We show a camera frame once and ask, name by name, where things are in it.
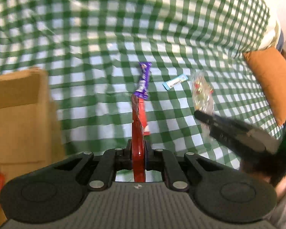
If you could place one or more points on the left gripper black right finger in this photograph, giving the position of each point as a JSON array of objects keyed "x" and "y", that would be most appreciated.
[{"x": 217, "y": 190}]

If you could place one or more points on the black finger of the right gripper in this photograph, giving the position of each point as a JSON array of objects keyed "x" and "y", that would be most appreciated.
[{"x": 244, "y": 139}]

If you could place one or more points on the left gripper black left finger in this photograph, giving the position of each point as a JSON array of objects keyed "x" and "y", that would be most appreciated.
[{"x": 58, "y": 190}]

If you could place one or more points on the clear bag of candies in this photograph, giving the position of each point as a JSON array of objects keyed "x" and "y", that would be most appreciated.
[{"x": 201, "y": 93}]

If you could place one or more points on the light blue snack stick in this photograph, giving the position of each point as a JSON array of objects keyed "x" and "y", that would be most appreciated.
[{"x": 175, "y": 81}]

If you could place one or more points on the red white snack stick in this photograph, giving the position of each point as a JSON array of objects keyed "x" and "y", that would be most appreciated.
[{"x": 139, "y": 130}]

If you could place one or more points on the purple chocolate bar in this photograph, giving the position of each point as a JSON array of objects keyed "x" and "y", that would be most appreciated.
[{"x": 142, "y": 89}]

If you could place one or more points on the brown cardboard box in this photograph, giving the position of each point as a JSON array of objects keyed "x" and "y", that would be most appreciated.
[{"x": 30, "y": 136}]

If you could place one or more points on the orange cushion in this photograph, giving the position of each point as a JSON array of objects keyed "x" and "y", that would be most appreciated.
[{"x": 269, "y": 69}]

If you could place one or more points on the green checkered sofa cover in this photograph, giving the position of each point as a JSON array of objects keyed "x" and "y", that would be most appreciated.
[{"x": 91, "y": 50}]

